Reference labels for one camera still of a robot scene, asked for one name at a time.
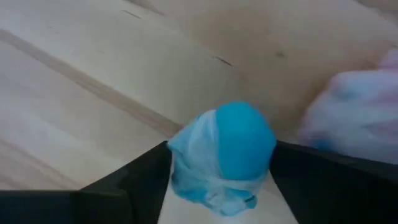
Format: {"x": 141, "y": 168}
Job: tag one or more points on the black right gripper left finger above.
{"x": 124, "y": 193}

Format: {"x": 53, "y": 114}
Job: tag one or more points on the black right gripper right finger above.
{"x": 326, "y": 186}

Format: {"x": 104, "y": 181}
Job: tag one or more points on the pink wrapper ball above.
{"x": 357, "y": 115}

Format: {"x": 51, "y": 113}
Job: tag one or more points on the blue wrapper ball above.
{"x": 224, "y": 155}

